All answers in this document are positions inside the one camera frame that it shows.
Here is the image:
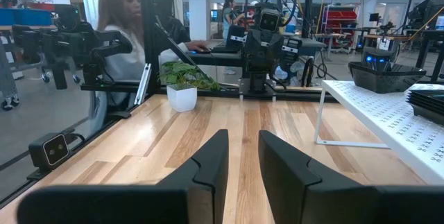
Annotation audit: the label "red bin rack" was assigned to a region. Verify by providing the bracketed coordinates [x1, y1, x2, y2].
[321, 4, 359, 46]

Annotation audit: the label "black desk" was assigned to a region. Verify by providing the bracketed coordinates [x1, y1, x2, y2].
[187, 38, 327, 68]

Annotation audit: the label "black device with blue lights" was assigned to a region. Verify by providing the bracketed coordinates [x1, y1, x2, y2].
[361, 46, 395, 71]

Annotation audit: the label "black coiled cables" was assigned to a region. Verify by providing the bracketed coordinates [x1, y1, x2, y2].
[300, 56, 329, 89]

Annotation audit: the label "person's hand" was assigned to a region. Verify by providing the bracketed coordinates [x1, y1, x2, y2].
[186, 40, 209, 53]

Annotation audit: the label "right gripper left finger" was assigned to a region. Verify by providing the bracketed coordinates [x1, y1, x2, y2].
[16, 128, 230, 224]

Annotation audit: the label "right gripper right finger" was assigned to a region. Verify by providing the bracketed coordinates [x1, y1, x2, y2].
[258, 130, 444, 224]

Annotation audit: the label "black depth camera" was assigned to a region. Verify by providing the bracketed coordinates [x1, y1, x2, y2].
[27, 132, 72, 173]

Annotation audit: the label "black small square plate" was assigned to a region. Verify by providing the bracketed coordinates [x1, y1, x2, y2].
[406, 98, 444, 105]
[407, 101, 444, 110]
[406, 89, 444, 98]
[409, 104, 444, 126]
[406, 95, 444, 102]

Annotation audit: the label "blue storage bin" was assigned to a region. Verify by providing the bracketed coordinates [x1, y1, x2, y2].
[0, 7, 53, 27]

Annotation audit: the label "black wavy square plate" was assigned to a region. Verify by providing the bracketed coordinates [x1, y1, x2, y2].
[348, 62, 427, 94]
[350, 60, 427, 76]

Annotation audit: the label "person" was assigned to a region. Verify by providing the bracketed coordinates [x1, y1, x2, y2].
[221, 0, 246, 44]
[88, 0, 209, 138]

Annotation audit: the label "white perforated metal shelf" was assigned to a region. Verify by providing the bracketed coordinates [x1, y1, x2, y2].
[314, 80, 444, 186]

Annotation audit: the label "black monitor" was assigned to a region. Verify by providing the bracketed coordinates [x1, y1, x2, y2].
[407, 0, 432, 27]

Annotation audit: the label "silver aluminium bracket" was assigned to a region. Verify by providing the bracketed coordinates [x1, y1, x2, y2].
[133, 62, 153, 106]

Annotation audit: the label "black looped camera cable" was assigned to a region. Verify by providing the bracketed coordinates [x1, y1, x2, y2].
[264, 0, 299, 27]

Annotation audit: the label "green plant in white pot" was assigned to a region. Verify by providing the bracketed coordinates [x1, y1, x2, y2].
[157, 60, 222, 113]

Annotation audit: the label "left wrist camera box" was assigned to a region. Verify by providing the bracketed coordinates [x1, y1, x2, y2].
[255, 2, 284, 33]

